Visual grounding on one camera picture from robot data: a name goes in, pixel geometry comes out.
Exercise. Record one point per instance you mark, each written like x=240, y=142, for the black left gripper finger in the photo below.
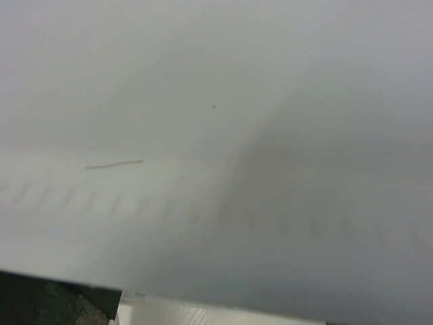
x=28, y=300

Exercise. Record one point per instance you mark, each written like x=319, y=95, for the white plastic shoe cabinet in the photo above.
x=273, y=156

